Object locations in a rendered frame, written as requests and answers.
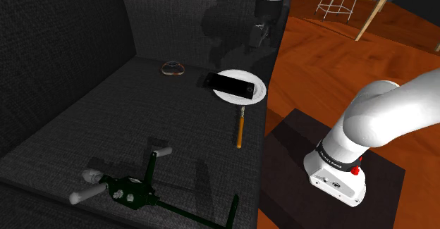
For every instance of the slanted wooden beam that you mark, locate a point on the slanted wooden beam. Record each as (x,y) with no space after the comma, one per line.
(374,12)

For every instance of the white round plate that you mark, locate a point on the white round plate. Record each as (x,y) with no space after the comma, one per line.
(241,75)

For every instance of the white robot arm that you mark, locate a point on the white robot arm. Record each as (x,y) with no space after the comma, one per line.
(374,118)

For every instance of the dark robot stand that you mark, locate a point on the dark robot stand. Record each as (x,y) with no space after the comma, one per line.
(288,187)

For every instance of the black smartphone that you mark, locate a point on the black smartphone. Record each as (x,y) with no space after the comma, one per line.
(229,85)

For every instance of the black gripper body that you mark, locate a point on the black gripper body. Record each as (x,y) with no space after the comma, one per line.
(269,12)

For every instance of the dark grey fabric sofa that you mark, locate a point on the dark grey fabric sofa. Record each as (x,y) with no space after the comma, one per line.
(103,118)

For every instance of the white metal frame stand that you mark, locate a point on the white metal frame stand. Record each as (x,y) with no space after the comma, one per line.
(335,8)

